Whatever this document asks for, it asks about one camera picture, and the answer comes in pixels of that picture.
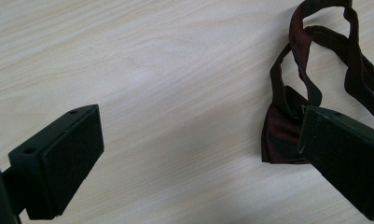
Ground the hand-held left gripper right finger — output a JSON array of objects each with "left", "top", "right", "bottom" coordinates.
[{"left": 297, "top": 105, "right": 374, "bottom": 222}]

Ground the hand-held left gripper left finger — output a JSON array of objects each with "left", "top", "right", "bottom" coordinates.
[{"left": 1, "top": 104, "right": 105, "bottom": 221}]

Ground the dark red bow tie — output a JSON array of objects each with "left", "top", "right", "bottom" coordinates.
[{"left": 260, "top": 0, "right": 374, "bottom": 165}]

